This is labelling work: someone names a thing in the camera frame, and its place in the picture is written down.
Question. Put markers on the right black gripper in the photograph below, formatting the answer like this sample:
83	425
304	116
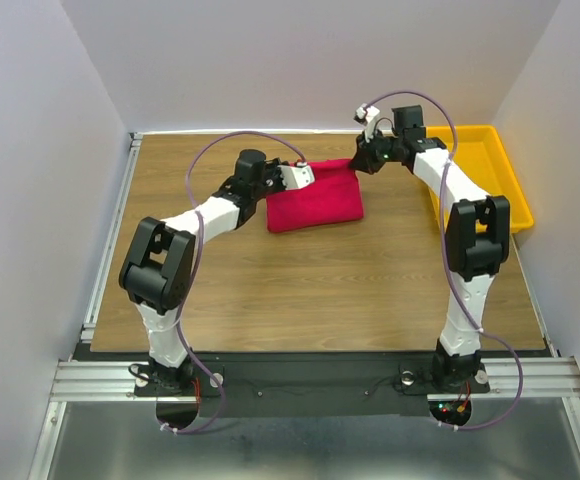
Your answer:
363	158

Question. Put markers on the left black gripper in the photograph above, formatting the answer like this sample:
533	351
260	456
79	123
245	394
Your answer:
272	166

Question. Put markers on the yellow plastic bin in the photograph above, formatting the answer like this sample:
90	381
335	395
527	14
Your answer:
483	158

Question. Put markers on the red t shirt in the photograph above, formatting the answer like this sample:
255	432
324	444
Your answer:
334	197

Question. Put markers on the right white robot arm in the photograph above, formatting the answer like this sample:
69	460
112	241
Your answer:
476	230

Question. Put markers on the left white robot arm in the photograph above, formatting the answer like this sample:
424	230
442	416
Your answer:
159	267

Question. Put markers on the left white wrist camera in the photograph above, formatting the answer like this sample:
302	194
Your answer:
296	177

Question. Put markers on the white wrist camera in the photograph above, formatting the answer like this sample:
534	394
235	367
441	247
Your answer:
368	116
296	177

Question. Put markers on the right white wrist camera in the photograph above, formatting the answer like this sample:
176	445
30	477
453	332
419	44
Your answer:
368	116

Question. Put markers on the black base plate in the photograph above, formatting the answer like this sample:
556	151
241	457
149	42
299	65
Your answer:
219	386

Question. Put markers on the aluminium frame rail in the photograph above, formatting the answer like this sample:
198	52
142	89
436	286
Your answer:
56	409

